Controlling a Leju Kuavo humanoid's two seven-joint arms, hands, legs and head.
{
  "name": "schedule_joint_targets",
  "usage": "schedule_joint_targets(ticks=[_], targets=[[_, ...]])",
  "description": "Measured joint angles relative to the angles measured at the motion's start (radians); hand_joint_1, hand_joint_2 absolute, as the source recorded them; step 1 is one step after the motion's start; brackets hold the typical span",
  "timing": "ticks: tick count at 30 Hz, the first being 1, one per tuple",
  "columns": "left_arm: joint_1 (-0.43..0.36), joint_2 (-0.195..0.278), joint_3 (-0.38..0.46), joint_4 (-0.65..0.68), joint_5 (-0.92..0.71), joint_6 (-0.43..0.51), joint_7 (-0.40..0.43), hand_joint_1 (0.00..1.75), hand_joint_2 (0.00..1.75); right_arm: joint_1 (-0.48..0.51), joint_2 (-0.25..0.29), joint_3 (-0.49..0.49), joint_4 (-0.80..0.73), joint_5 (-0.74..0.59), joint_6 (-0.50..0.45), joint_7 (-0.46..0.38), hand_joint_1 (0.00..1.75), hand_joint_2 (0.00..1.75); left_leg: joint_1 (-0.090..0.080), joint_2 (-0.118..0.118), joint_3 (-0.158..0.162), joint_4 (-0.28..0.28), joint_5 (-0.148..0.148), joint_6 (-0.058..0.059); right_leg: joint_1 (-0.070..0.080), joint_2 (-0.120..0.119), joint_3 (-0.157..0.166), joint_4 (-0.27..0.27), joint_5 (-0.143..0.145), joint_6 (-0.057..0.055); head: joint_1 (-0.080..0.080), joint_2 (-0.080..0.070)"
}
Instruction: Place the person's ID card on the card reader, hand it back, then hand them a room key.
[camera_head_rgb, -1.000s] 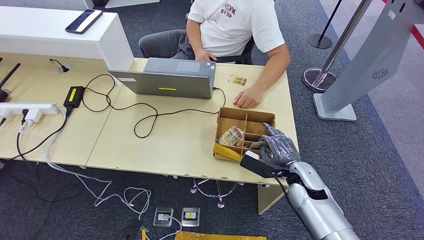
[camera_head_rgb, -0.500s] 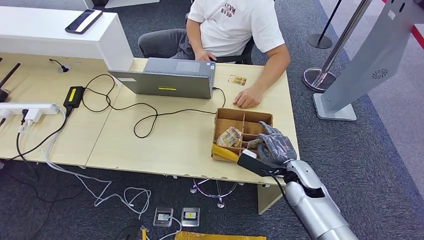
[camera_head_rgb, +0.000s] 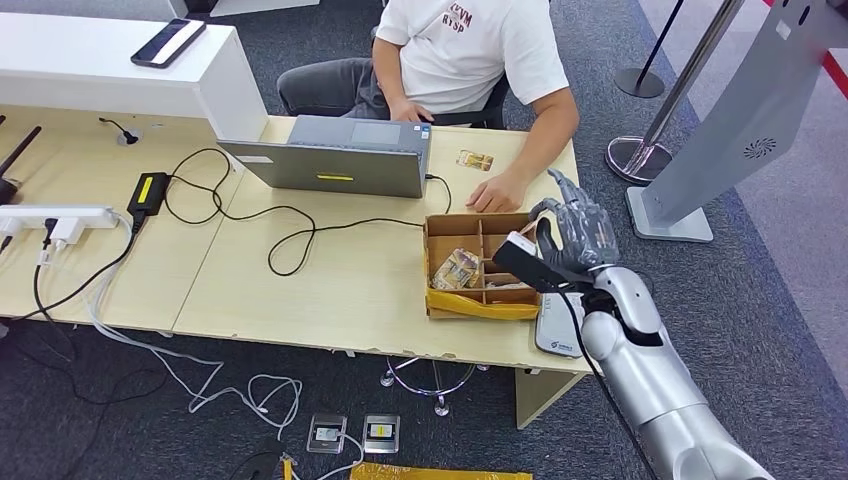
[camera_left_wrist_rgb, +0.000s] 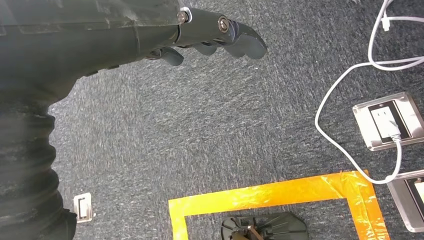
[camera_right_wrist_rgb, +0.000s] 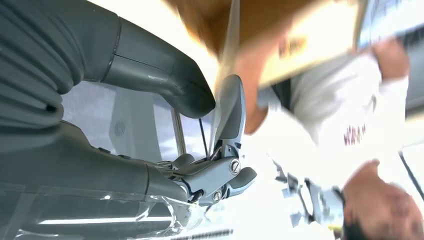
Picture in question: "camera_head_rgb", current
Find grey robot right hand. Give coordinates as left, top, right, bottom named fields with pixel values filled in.
left=527, top=167, right=622, bottom=276

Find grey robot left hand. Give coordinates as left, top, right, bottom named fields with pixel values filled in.
left=228, top=450, right=285, bottom=480

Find person's left hand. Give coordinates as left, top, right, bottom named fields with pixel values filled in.
left=465, top=172, right=529, bottom=213

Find person's right hand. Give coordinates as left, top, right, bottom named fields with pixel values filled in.
left=387, top=99, right=435, bottom=124

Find colourful ID card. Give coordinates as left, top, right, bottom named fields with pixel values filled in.
left=455, top=149, right=496, bottom=174

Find cardboard divider box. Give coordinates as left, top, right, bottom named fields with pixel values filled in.
left=422, top=211, right=545, bottom=322

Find person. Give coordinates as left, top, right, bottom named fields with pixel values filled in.
left=276, top=0, right=582, bottom=213

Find colourful room key card stack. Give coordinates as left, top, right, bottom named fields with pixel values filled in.
left=431, top=248, right=484, bottom=291

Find steel floor socket white plug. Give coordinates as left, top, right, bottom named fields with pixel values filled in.
left=305, top=413, right=349, bottom=456

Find black office chair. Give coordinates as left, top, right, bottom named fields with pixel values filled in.
left=430, top=69, right=515, bottom=130

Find grey laptop with yellow sticker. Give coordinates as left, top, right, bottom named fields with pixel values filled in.
left=217, top=115, right=433, bottom=200

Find crumpled yellow tape strip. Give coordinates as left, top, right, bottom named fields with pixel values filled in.
left=423, top=286, right=541, bottom=323

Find steel floor socket yellow label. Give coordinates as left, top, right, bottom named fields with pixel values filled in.
left=362, top=414, right=403, bottom=456

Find light wood desk side panel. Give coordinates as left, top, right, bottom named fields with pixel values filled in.
left=515, top=369, right=588, bottom=432

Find white furniture panel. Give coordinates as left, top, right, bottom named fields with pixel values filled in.
left=210, top=0, right=323, bottom=18

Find grey kiosk stand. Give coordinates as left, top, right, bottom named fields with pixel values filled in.
left=625, top=0, right=848, bottom=244

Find chrome stool base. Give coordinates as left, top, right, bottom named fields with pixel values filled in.
left=380, top=357, right=492, bottom=419

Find black smartphone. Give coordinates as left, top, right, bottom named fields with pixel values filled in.
left=129, top=18, right=207, bottom=70

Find black power adapter yellow label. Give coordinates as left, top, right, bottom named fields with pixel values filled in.
left=125, top=172, right=172, bottom=220

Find red barrier belt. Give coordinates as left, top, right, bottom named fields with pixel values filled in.
left=761, top=0, right=848, bottom=102

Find white charger plug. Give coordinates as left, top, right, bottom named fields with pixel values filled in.
left=49, top=218, right=87, bottom=250

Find white raised counter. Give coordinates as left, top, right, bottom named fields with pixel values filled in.
left=0, top=12, right=270, bottom=144

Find white power strip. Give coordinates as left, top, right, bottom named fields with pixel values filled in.
left=0, top=205, right=121, bottom=233

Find black router with antenna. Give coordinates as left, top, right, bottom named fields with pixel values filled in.
left=0, top=115, right=43, bottom=207

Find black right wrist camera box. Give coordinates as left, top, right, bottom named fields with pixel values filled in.
left=492, top=231, right=598, bottom=296

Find chrome stanchion post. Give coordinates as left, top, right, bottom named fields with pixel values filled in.
left=604, top=0, right=747, bottom=187

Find black laptop power cable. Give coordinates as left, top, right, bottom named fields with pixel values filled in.
left=163, top=146, right=454, bottom=278

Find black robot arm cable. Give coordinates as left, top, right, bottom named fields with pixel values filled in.
left=556, top=288, right=660, bottom=480

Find black stanchion post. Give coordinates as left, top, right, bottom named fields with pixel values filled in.
left=613, top=0, right=687, bottom=99

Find white cable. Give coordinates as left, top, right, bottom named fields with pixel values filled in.
left=36, top=211, right=367, bottom=480

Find black adapter mains cable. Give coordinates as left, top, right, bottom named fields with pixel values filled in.
left=9, top=211, right=144, bottom=326

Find thin black cable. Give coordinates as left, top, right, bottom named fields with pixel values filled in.
left=13, top=218, right=172, bottom=480

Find short black plug cable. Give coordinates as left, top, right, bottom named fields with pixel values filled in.
left=97, top=117, right=140, bottom=146

